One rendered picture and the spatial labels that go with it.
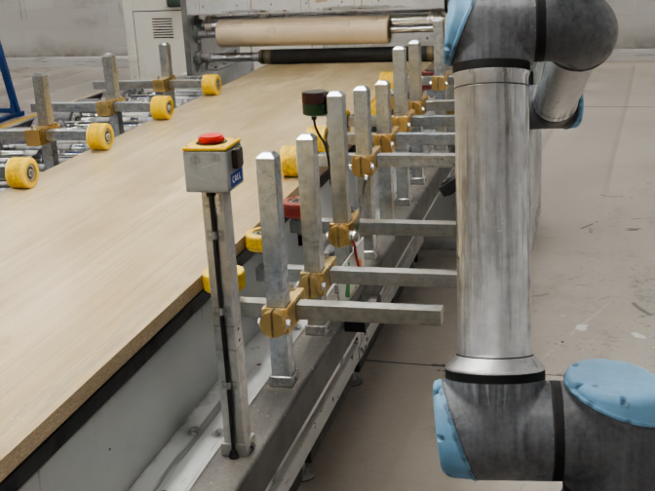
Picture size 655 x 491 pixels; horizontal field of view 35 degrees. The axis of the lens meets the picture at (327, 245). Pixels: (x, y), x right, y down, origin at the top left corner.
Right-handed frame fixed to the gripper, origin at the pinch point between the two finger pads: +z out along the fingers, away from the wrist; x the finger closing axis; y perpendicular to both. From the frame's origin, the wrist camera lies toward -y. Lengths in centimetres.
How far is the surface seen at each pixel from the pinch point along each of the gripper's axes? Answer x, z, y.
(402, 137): 48, -13, -26
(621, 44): 853, 66, 36
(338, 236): -8.8, -2.7, -30.3
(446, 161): 23.3, -12.1, -10.3
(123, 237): -30, -9, -72
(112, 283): -58, -8, -61
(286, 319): -57, -2, -28
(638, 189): 356, 83, 43
